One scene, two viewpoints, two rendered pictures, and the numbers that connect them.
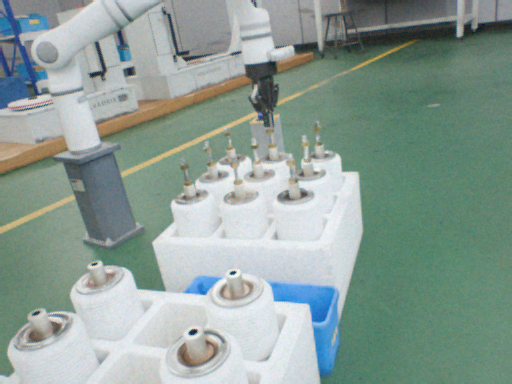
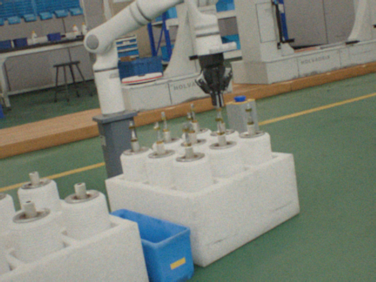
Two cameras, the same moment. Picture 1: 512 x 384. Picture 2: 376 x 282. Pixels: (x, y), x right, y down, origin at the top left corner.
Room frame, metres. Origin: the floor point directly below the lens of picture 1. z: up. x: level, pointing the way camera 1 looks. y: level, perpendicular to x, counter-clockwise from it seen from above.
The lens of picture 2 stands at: (-0.31, -0.64, 0.55)
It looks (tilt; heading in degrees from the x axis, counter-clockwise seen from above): 11 degrees down; 26
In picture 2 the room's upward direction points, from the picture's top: 9 degrees counter-clockwise
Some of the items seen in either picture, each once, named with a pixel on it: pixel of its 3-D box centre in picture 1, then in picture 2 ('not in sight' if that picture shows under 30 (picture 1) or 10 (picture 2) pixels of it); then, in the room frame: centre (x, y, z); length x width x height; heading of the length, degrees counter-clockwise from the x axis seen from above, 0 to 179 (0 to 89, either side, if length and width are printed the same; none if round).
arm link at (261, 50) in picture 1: (265, 46); (212, 42); (1.05, -0.08, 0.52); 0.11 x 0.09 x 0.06; 60
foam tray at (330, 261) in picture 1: (269, 236); (202, 197); (0.95, -0.01, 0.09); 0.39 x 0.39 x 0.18; 67
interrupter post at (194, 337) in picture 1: (196, 343); (30, 209); (0.40, 0.10, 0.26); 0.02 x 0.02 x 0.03
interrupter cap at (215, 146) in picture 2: (309, 174); (222, 145); (0.91, -0.12, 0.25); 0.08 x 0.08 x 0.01
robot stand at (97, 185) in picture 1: (101, 194); (121, 151); (1.31, 0.49, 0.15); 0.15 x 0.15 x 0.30; 50
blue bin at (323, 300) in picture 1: (258, 322); (141, 246); (0.67, 0.04, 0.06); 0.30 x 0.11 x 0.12; 65
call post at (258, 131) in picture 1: (272, 170); (246, 147); (1.25, -0.06, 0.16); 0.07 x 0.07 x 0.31; 67
